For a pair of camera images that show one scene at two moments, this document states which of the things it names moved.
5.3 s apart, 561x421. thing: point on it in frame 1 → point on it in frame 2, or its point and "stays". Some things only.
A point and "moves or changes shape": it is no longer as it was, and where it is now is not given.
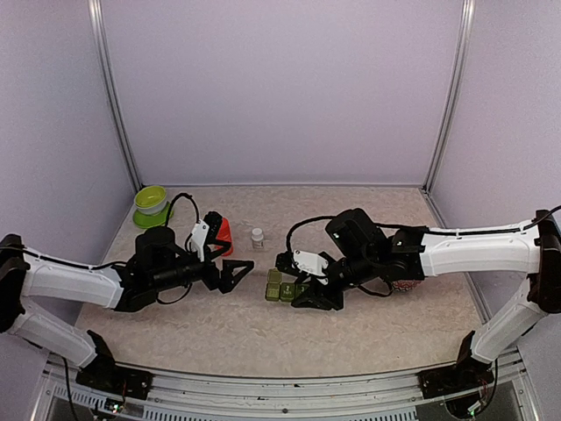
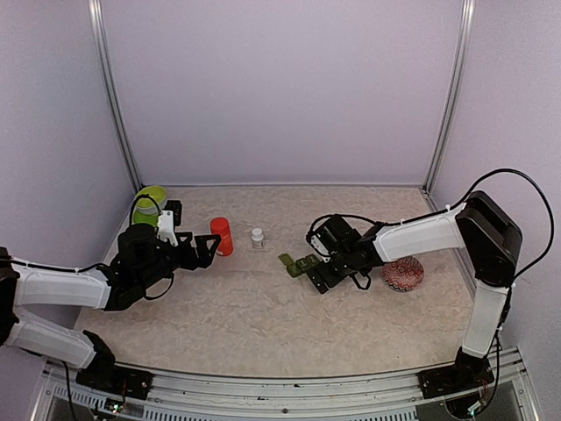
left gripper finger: [209, 253] → [188, 235]
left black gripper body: [210, 278] → [186, 261]
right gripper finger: [311, 301] → [319, 280]
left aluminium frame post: [96, 17] stays
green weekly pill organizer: [276, 290] moves or changes shape
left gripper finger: [227, 280] → [205, 254]
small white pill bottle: [258, 239] stays
